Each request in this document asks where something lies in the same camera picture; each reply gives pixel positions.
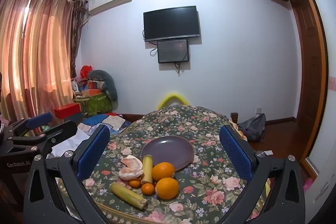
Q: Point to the blue patterned quilt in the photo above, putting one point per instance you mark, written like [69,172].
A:
[115,123]

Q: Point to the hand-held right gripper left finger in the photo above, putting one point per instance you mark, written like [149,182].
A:
[92,153]

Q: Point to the wooden bedpost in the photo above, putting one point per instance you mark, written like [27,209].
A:
[234,118]

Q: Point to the long sugarcane piece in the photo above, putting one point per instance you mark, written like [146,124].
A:
[127,195]

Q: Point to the floral blanket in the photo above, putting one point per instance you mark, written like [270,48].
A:
[210,174]

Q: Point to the brown patterned curtain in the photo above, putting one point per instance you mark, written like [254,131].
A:
[77,37]

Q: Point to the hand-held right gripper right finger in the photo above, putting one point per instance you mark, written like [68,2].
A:
[236,153]

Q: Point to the purple plate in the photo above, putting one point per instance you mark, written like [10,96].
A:
[170,150]

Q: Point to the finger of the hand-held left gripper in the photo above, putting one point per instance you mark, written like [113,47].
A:
[39,119]
[63,132]

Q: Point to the grey plush pillow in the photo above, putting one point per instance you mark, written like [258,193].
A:
[110,85]

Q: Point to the white cloth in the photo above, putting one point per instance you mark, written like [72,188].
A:
[78,140]

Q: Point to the small tangerine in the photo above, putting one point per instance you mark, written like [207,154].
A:
[135,183]
[147,189]

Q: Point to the white paper slip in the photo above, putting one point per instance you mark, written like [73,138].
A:
[267,153]

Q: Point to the red box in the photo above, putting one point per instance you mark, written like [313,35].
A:
[67,109]

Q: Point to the green bag with clutter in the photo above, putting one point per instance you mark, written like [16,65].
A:
[94,106]

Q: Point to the large orange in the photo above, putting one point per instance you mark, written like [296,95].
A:
[168,188]
[162,171]

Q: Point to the wooden door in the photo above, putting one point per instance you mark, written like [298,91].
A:
[309,69]

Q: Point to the red bag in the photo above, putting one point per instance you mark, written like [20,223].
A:
[85,71]

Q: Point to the orange box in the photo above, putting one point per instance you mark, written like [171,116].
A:
[90,92]

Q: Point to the pink curtain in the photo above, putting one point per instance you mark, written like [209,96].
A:
[39,56]

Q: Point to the short sugarcane piece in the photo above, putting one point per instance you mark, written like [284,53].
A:
[147,169]

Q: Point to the pink cloth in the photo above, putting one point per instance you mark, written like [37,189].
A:
[308,185]

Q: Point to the black wall television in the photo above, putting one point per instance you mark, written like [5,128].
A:
[170,23]

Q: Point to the grey backpack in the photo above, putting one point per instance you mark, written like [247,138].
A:
[253,127]

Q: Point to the small black wall monitor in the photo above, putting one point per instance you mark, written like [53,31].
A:
[173,50]

